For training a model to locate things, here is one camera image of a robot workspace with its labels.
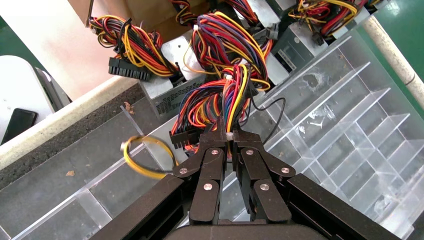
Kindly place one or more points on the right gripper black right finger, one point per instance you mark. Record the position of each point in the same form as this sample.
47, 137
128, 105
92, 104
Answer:
251, 159

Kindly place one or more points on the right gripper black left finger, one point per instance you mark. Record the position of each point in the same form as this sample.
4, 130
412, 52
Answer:
212, 159

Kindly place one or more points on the clear acrylic divider tray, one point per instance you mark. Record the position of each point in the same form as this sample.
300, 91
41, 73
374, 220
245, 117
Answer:
348, 116

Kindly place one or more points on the dark speckled cart shelf board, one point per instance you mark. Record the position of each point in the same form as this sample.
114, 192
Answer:
49, 155

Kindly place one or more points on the brown divided cardboard box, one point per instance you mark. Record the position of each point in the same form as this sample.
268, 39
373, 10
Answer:
66, 39

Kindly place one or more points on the black flat rectangular device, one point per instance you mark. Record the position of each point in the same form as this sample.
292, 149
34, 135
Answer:
20, 124

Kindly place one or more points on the white rounded panel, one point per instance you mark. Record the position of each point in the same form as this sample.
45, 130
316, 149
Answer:
20, 82

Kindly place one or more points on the long white cart rail pipe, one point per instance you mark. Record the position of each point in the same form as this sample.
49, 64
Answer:
394, 56

